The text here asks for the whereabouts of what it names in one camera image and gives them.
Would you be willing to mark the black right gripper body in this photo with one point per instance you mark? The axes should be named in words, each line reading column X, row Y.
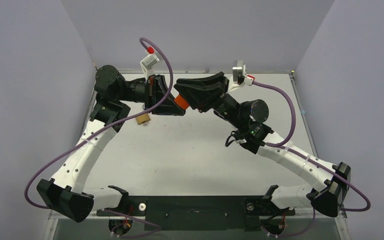
column 217, row 96

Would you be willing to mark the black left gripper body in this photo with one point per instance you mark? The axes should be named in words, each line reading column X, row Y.
column 149, row 93

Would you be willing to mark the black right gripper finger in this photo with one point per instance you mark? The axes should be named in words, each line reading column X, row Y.
column 202, row 98
column 214, row 85

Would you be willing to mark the orange black padlock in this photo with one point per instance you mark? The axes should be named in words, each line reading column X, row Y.
column 181, row 102

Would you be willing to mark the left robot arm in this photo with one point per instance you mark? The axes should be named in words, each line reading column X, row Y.
column 65, row 191

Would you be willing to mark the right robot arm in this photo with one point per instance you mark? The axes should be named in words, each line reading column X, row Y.
column 325, row 184

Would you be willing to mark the large brass padlock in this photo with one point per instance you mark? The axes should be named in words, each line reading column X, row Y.
column 143, row 118

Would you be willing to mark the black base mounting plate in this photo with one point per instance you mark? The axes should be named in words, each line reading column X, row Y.
column 199, row 213

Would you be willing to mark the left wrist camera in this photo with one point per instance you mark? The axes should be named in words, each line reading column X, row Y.
column 148, row 63

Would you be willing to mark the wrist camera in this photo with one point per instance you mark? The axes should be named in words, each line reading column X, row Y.
column 240, row 74
column 148, row 63

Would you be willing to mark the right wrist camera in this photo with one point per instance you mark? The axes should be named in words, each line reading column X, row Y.
column 240, row 74

